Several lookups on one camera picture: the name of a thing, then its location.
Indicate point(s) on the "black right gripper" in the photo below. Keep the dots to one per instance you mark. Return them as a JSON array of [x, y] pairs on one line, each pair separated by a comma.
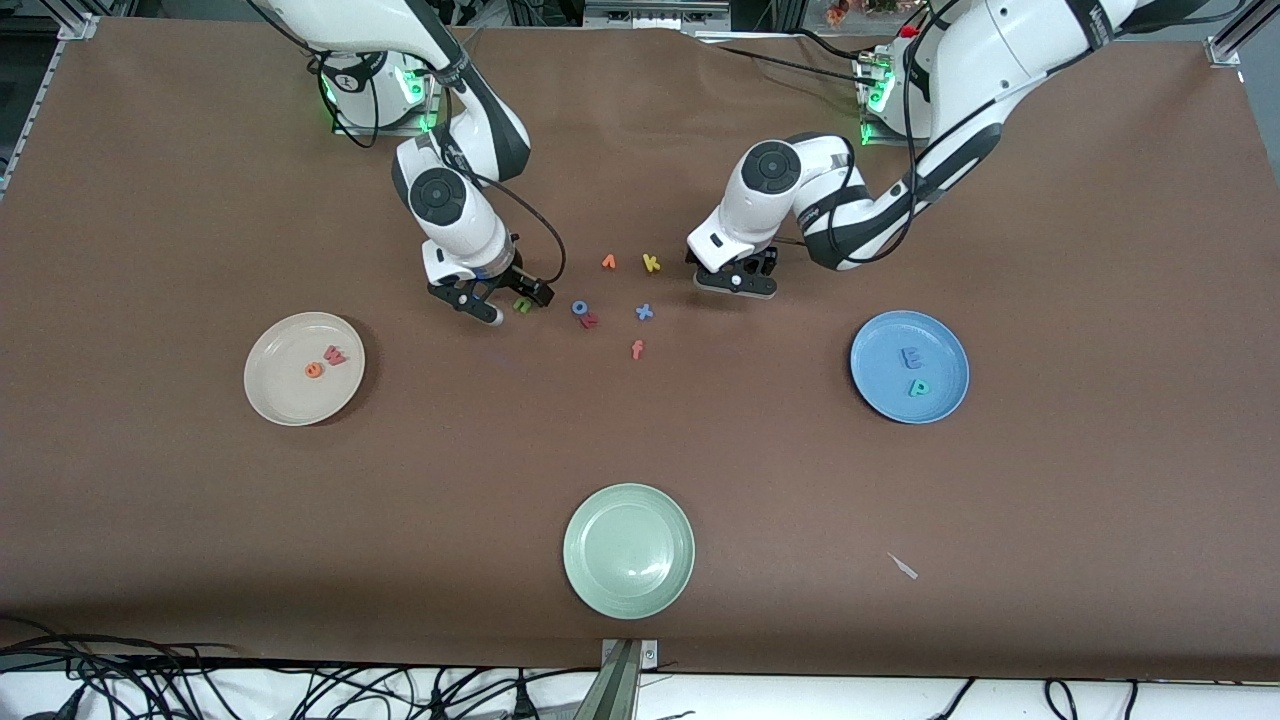
[[516, 282]]

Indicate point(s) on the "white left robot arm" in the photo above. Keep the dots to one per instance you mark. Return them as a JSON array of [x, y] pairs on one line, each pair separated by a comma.
[[1000, 50]]

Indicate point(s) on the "aluminium table side rail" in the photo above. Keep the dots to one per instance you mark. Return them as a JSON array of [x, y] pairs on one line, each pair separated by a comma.
[[78, 27]]

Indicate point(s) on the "green round plate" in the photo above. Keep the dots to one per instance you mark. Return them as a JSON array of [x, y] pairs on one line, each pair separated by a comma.
[[628, 552]]

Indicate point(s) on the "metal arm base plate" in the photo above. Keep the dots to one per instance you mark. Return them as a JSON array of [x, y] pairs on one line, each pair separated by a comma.
[[390, 130], [880, 140]]

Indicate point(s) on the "blue letter m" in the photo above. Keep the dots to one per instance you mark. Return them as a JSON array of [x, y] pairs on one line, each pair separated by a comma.
[[911, 357]]

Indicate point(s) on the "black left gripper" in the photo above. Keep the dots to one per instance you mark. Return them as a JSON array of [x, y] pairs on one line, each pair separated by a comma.
[[765, 263]]

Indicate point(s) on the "dried flower bunch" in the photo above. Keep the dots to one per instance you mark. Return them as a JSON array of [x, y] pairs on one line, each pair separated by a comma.
[[860, 10]]

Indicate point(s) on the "beige round plate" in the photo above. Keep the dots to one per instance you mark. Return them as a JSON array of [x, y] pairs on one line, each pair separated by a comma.
[[290, 395]]

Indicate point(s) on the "teal letter p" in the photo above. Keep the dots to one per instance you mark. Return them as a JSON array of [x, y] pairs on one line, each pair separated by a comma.
[[917, 387]]

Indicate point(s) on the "metal table edge bracket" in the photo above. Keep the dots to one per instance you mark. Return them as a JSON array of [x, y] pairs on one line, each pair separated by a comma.
[[628, 655]]

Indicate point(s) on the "blue round plate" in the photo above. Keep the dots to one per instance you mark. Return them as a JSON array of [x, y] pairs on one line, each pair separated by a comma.
[[945, 380]]

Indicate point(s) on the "small white paper scrap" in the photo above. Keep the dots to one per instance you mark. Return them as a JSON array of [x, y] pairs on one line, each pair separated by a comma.
[[903, 566]]

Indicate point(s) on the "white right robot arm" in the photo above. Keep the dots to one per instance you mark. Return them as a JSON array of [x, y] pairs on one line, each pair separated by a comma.
[[460, 220]]

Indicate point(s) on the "pink letter w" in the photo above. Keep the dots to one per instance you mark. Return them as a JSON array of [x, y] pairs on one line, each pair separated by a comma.
[[336, 354]]

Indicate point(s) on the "brown table cover sheet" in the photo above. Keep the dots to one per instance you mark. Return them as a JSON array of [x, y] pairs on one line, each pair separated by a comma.
[[400, 500]]

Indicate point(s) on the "blue letter x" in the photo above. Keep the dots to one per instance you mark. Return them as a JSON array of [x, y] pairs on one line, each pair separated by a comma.
[[644, 312]]

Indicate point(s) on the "grey metal box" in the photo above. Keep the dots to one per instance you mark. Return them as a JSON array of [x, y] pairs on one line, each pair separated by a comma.
[[655, 14]]

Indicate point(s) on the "yellow letter k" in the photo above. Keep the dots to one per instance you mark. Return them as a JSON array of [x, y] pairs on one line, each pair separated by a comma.
[[650, 263]]

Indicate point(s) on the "aluminium frame profile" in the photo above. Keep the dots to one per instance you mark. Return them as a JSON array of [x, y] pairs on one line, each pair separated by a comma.
[[1225, 50]]

